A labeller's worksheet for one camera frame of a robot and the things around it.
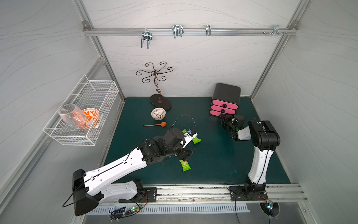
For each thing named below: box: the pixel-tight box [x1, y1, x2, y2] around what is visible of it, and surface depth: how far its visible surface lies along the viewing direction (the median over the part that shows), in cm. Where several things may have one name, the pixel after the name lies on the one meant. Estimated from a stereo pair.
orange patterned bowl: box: [82, 107, 101, 129], surface depth 68 cm
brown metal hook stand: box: [136, 61, 174, 111], surface depth 100 cm
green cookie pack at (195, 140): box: [192, 136, 202, 145], surface depth 95 cm
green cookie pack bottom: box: [178, 159, 192, 172], surface depth 84 cm
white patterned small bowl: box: [151, 107, 167, 121], surface depth 109 cm
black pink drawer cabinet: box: [209, 83, 241, 117], surface depth 103 cm
